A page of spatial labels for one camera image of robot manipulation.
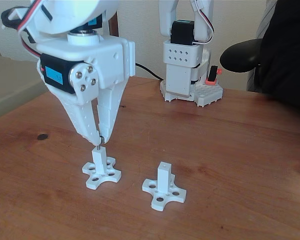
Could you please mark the black office chair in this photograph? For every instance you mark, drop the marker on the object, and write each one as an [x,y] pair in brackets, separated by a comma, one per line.
[240,57]

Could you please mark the small metal screw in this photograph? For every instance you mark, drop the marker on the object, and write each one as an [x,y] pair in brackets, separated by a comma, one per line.
[99,147]

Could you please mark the person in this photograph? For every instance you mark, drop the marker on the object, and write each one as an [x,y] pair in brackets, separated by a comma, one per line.
[290,50]

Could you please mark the white post stand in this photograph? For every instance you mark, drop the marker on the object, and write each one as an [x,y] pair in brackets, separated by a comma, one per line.
[163,177]
[100,160]

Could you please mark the beige plastic tub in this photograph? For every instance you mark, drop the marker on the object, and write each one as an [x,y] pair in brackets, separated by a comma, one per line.
[5,82]

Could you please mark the black orange table clamp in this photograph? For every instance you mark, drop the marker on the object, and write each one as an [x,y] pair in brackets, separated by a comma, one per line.
[212,75]

